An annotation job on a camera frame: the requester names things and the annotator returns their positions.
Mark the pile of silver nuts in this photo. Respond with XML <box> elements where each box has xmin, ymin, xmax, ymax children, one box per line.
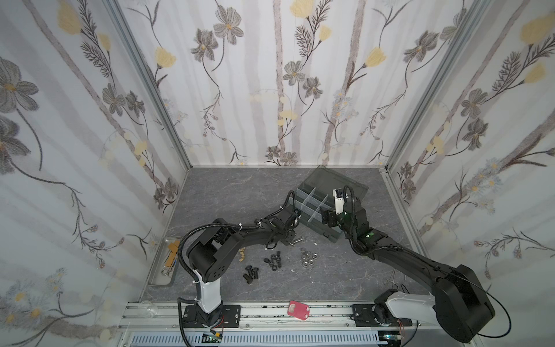
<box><xmin>301</xmin><ymin>247</ymin><xmax>319</xmax><ymax>268</ymax></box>

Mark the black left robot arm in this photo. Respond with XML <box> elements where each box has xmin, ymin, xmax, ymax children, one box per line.
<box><xmin>176</xmin><ymin>190</ymin><xmax>301</xmax><ymax>315</ymax></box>

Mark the metal tray with tools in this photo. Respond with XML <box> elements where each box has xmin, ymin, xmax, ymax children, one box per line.
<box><xmin>147</xmin><ymin>237</ymin><xmax>181</xmax><ymax>286</ymax></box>

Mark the pile of black nuts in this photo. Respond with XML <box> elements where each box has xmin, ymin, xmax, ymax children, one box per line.
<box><xmin>263</xmin><ymin>251</ymin><xmax>282</xmax><ymax>271</ymax></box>

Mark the pink plastic card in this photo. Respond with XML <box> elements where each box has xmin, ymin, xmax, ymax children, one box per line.
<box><xmin>287</xmin><ymin>300</ymin><xmax>310</xmax><ymax>321</ymax></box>

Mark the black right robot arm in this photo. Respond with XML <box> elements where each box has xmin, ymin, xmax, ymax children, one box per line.
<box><xmin>322</xmin><ymin>186</ymin><xmax>498</xmax><ymax>344</ymax></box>

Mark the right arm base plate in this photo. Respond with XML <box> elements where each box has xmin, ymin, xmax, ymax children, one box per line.
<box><xmin>351</xmin><ymin>304</ymin><xmax>413</xmax><ymax>328</ymax></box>

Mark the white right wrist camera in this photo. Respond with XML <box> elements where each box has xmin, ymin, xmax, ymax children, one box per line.
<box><xmin>333</xmin><ymin>189</ymin><xmax>345</xmax><ymax>215</ymax></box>

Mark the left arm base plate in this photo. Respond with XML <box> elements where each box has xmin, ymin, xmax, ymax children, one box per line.
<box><xmin>181</xmin><ymin>304</ymin><xmax>241</xmax><ymax>328</ymax></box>

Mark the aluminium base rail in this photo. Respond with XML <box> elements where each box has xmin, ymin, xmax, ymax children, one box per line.
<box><xmin>116</xmin><ymin>301</ymin><xmax>473</xmax><ymax>333</ymax></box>

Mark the clear compartment organizer box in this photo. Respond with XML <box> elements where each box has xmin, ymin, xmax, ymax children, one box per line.
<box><xmin>295</xmin><ymin>166</ymin><xmax>369</xmax><ymax>243</ymax></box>

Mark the pile of black screws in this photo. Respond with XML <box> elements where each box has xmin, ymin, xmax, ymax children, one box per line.
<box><xmin>243</xmin><ymin>265</ymin><xmax>260</xmax><ymax>284</ymax></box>

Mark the white ribbed cable duct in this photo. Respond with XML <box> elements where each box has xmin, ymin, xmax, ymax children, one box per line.
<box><xmin>127</xmin><ymin>331</ymin><xmax>387</xmax><ymax>346</ymax></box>

